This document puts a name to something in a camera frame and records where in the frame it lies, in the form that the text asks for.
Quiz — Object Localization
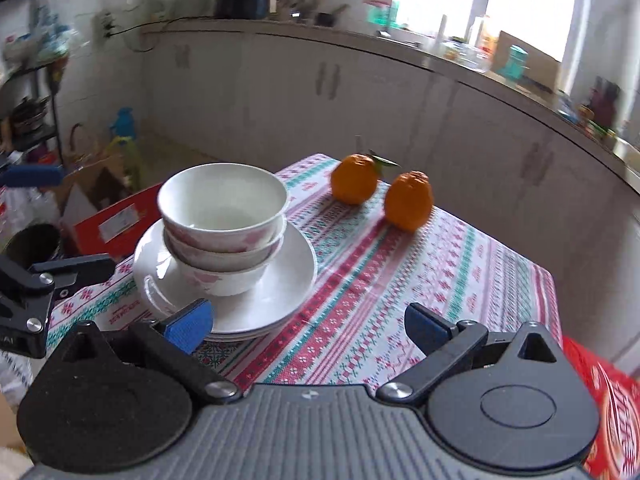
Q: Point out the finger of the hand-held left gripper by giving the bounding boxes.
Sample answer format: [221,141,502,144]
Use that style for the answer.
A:
[0,254,117,335]
[0,165,66,188]

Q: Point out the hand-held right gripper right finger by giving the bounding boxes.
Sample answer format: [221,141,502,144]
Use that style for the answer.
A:
[376,302,563,404]

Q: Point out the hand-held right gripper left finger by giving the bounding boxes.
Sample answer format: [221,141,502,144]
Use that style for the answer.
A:
[60,299,242,404]

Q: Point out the white plate with fruit print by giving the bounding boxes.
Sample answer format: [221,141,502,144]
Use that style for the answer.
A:
[133,218,319,335]
[200,332,281,345]
[202,317,308,340]

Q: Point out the white bowl with pink flowers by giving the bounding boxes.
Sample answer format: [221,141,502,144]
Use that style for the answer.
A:
[172,247,284,297]
[157,162,290,254]
[162,217,287,274]

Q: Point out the black bin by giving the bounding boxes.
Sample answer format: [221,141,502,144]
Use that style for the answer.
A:
[1,223,64,267]

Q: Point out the patterned tablecloth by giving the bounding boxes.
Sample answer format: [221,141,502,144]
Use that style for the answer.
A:
[47,152,566,401]

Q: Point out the red cardboard box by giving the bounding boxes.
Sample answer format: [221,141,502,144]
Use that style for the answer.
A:
[60,182,163,262]

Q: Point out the brown cardboard box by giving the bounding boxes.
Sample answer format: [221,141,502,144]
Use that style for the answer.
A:
[62,152,136,211]

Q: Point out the black shelf rack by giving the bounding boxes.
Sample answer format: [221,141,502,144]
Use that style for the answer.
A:
[0,0,63,171]

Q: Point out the blue plastic toy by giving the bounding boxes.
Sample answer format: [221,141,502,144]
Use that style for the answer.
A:
[110,106,139,142]

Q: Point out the orange with green leaf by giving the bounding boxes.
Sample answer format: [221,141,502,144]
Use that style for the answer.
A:
[330,150,402,206]

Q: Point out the white kitchen cabinets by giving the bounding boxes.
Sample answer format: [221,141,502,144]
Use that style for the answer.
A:
[142,30,640,361]

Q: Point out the knife block with knives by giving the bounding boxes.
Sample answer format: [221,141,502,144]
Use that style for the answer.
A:
[589,77,622,131]

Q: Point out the brown cardboard sheet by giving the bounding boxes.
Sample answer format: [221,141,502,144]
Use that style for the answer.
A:
[492,31,563,92]

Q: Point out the glass pitcher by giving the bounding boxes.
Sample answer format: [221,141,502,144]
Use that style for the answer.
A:
[470,15,493,61]

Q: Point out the kitchen countertop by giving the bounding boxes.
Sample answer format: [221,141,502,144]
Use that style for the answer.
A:
[142,17,640,186]

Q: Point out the metal faucet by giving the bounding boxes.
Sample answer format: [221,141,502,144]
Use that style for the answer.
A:
[351,0,397,38]

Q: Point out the utensil holder with utensils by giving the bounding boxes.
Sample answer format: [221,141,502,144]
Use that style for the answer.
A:
[277,0,321,21]

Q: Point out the small black saucepan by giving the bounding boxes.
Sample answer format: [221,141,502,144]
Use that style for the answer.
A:
[316,4,352,27]

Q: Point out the black power cable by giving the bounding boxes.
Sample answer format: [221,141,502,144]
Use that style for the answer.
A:
[107,16,223,53]

